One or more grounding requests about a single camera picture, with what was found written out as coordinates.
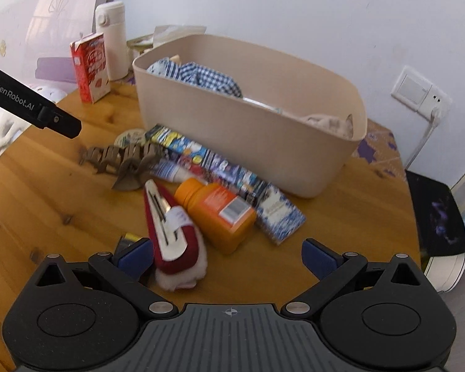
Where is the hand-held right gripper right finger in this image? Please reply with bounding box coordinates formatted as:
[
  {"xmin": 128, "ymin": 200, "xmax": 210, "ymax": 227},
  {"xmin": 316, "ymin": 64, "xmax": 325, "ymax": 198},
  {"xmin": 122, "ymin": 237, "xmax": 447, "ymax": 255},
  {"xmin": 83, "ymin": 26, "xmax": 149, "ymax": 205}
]
[{"xmin": 281, "ymin": 238, "xmax": 425, "ymax": 321}]

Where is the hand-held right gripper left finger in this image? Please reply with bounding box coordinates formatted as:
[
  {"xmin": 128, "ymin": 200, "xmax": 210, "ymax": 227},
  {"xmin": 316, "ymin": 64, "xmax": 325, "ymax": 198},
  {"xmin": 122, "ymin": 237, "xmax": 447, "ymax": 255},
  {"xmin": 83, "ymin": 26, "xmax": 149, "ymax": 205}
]
[{"xmin": 34, "ymin": 237, "xmax": 179, "ymax": 321}]

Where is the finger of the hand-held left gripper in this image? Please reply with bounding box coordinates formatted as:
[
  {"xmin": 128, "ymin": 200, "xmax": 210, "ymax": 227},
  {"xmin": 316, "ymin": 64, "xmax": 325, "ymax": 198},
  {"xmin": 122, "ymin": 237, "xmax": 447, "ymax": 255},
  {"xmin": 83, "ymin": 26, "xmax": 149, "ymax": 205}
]
[{"xmin": 0, "ymin": 61, "xmax": 82, "ymax": 139}]

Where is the black yellow small item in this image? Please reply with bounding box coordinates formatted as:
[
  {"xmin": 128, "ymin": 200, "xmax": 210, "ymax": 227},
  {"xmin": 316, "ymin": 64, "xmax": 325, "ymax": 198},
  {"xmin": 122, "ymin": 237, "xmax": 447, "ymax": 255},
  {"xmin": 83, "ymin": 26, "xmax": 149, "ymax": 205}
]
[{"xmin": 114, "ymin": 234, "xmax": 140, "ymax": 258}]

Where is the red white plush slipper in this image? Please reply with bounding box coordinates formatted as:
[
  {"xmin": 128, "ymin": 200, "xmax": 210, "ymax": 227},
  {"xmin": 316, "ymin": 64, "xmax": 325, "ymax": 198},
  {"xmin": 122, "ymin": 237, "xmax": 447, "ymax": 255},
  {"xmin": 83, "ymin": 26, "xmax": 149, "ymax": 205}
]
[{"xmin": 143, "ymin": 179, "xmax": 209, "ymax": 291}]

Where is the blue white patterned box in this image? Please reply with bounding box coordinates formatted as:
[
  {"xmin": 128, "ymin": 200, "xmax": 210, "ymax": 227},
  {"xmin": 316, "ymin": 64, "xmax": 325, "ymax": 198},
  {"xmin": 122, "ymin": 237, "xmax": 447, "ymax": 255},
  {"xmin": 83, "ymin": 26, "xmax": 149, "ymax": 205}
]
[{"xmin": 254, "ymin": 184, "xmax": 308, "ymax": 246}]

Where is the orange bottle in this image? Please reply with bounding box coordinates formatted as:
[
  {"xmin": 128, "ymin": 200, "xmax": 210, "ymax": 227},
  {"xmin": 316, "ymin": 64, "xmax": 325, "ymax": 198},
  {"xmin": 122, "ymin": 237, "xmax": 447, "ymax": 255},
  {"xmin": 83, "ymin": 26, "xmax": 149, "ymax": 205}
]
[{"xmin": 174, "ymin": 177, "xmax": 257, "ymax": 255}]

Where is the white tube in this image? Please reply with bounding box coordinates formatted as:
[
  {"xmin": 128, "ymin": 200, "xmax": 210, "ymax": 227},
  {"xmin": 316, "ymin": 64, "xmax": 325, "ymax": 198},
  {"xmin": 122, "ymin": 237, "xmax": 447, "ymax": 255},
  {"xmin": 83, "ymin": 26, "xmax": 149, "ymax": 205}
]
[{"xmin": 151, "ymin": 162, "xmax": 208, "ymax": 186}]

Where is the brown dinosaur skeleton model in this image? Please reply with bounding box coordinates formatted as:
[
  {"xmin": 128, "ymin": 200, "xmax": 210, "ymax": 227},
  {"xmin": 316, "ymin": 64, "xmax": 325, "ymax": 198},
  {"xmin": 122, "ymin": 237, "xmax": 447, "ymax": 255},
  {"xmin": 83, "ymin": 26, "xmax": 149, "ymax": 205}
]
[{"xmin": 78, "ymin": 142, "xmax": 167, "ymax": 191}]

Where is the long colourful printed box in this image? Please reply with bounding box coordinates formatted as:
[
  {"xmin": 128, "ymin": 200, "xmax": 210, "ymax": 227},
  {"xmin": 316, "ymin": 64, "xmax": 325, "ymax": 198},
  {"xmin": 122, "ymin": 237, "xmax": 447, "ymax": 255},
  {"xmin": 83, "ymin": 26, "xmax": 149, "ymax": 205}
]
[{"xmin": 145, "ymin": 125, "xmax": 270, "ymax": 208}]

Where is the round printed badge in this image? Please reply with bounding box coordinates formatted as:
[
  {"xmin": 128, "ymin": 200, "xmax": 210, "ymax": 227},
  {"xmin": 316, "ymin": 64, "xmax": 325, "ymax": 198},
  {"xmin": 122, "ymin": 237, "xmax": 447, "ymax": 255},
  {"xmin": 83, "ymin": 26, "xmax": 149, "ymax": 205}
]
[{"xmin": 114, "ymin": 128, "xmax": 152, "ymax": 148}]

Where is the white plush fox toy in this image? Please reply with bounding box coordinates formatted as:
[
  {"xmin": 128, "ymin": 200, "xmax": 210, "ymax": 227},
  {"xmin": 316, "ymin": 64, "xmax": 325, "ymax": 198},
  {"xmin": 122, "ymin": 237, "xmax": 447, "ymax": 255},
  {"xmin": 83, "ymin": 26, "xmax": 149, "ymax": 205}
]
[{"xmin": 302, "ymin": 113, "xmax": 355, "ymax": 138}]

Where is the beige plastic storage basket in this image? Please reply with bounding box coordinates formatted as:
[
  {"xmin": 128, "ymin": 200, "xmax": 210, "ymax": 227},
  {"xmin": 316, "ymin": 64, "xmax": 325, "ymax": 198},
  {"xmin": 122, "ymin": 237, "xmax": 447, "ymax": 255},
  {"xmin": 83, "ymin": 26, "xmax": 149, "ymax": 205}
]
[{"xmin": 132, "ymin": 33, "xmax": 369, "ymax": 199}]

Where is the blue checkered cloth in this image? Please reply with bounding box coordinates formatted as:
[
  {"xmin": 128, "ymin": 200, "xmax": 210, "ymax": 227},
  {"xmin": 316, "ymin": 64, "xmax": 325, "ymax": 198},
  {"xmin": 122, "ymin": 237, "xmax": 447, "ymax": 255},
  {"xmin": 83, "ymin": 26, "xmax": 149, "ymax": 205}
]
[{"xmin": 146, "ymin": 57, "xmax": 244, "ymax": 99}]

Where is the wooden desktop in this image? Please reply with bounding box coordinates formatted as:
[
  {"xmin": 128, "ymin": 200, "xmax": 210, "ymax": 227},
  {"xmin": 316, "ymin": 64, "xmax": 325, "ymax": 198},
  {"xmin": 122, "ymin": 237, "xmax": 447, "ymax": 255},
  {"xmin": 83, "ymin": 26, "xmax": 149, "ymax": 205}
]
[{"xmin": 0, "ymin": 73, "xmax": 422, "ymax": 361}]

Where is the white long plush toy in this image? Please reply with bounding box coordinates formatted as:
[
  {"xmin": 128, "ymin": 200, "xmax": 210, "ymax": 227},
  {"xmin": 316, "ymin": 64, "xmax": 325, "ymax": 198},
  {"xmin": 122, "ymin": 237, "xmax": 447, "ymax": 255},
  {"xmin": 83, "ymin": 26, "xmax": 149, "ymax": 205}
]
[{"xmin": 0, "ymin": 101, "xmax": 28, "ymax": 171}]

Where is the purple pillow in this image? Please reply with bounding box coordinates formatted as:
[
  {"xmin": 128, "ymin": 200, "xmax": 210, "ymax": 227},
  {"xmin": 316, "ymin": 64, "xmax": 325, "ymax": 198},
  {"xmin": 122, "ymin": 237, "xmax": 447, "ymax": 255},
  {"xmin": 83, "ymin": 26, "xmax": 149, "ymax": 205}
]
[{"xmin": 35, "ymin": 56, "xmax": 78, "ymax": 84}]

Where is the pink bed headboard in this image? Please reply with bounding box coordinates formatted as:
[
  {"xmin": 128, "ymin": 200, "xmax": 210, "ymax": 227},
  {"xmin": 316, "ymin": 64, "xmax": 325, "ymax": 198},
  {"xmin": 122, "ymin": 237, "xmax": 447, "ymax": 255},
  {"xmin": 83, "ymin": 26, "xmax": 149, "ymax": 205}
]
[{"xmin": 0, "ymin": 0, "xmax": 115, "ymax": 97}]

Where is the red milk carton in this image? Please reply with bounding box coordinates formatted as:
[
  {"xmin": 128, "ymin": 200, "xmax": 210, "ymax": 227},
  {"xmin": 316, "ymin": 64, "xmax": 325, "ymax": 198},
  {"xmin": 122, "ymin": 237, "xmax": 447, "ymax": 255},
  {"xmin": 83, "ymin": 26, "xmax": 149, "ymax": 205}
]
[{"xmin": 70, "ymin": 33, "xmax": 111, "ymax": 104}]

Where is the white thermos bottle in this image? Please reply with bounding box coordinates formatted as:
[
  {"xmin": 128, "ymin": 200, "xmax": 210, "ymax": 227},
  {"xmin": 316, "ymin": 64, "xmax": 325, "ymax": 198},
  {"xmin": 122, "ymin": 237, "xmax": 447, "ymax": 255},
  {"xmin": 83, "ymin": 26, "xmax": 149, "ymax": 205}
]
[{"xmin": 95, "ymin": 2, "xmax": 128, "ymax": 80}]

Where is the purple flower table mat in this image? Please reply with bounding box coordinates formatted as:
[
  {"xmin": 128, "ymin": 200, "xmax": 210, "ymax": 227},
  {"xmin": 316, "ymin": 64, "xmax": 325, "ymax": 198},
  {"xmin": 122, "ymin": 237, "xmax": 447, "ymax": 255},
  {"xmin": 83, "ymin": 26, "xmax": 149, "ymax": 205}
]
[{"xmin": 351, "ymin": 118, "xmax": 407, "ymax": 181}]

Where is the black purple printed pad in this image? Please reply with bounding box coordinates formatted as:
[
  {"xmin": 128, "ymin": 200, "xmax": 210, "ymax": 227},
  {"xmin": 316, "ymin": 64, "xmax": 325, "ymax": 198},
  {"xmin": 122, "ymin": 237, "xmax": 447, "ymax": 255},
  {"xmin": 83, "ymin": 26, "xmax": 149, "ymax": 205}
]
[{"xmin": 405, "ymin": 170, "xmax": 465, "ymax": 257}]

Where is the white stool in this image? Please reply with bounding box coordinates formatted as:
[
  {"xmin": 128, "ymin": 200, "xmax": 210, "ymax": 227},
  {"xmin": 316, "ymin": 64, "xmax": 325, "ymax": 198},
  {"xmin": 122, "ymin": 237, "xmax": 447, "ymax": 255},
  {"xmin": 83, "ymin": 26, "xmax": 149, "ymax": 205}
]
[{"xmin": 422, "ymin": 252, "xmax": 465, "ymax": 293}]

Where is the green printed packet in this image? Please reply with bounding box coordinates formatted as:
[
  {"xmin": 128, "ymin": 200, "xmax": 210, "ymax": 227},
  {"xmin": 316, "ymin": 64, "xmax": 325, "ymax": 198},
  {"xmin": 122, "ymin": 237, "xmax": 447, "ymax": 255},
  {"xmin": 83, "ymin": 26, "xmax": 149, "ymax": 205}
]
[{"xmin": 126, "ymin": 35, "xmax": 156, "ymax": 60}]

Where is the white plug with cable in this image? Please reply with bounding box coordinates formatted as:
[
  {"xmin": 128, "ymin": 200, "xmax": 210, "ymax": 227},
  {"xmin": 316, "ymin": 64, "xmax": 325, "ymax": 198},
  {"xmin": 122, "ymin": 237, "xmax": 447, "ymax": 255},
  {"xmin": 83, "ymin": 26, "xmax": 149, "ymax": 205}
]
[{"xmin": 405, "ymin": 106, "xmax": 444, "ymax": 171}]

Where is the white wall switch socket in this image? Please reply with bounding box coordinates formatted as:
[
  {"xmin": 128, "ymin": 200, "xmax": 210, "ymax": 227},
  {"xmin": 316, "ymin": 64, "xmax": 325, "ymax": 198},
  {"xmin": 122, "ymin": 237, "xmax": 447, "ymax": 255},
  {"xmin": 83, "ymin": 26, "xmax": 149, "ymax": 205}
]
[{"xmin": 391, "ymin": 65, "xmax": 453, "ymax": 115}]

